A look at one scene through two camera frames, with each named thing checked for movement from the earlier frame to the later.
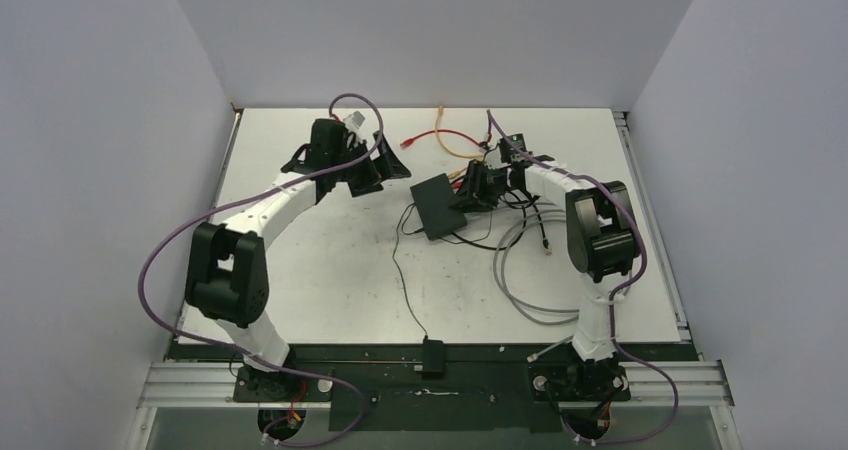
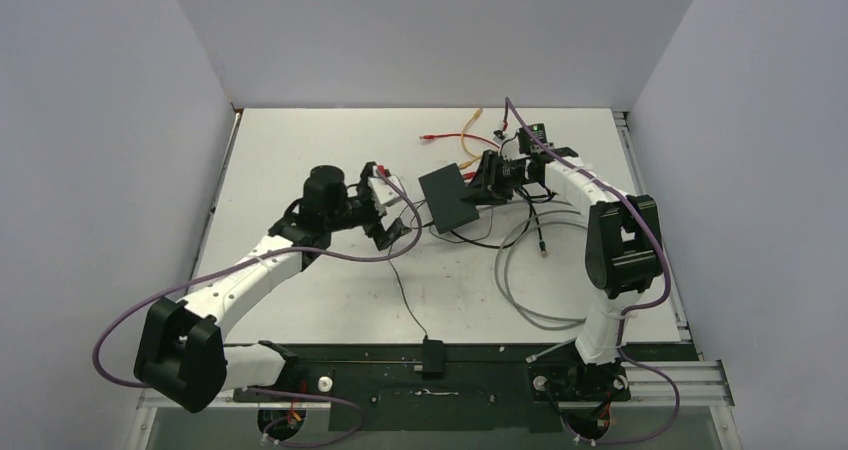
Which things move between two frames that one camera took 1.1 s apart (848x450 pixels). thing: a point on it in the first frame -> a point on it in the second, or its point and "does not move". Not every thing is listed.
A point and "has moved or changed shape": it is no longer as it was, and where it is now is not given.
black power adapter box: (432, 358) does not move
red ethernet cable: (410, 141) has moved or changed shape
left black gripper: (388, 168) -> (376, 214)
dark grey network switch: (437, 207) does not move
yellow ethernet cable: (450, 151) -> (478, 113)
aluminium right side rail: (655, 233) does not move
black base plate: (484, 388) does not move
